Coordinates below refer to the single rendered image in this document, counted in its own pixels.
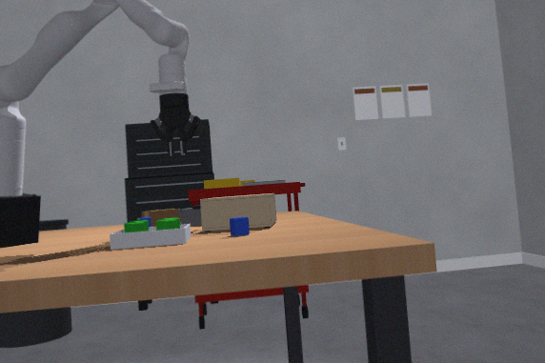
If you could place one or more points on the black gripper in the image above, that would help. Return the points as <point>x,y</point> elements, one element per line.
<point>175,114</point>

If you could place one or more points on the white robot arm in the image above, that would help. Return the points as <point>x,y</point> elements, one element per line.
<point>53,42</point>

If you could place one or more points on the brown cardboard box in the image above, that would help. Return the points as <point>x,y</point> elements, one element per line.
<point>161,214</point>

